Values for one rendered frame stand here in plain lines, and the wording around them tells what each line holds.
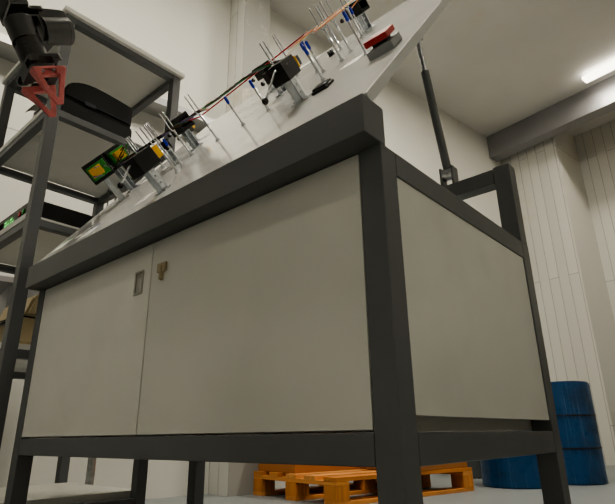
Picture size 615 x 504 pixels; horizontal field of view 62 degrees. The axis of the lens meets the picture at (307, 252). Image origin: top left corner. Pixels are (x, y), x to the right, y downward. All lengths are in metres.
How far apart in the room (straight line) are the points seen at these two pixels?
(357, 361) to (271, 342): 0.17
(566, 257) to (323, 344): 7.45
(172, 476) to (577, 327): 5.68
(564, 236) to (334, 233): 7.49
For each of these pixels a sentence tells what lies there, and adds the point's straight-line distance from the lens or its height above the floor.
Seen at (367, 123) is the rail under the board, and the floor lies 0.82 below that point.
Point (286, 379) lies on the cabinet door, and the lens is 0.78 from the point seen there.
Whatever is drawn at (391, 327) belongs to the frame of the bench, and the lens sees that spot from 0.67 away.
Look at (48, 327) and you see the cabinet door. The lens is 1.56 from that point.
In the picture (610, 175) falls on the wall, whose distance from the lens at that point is 9.10.
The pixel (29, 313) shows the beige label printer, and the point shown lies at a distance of 1.79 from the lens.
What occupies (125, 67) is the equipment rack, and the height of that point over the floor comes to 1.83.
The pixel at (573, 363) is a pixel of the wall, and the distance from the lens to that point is 7.88.
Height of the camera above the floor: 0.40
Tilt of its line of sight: 20 degrees up
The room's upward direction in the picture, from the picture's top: 1 degrees counter-clockwise
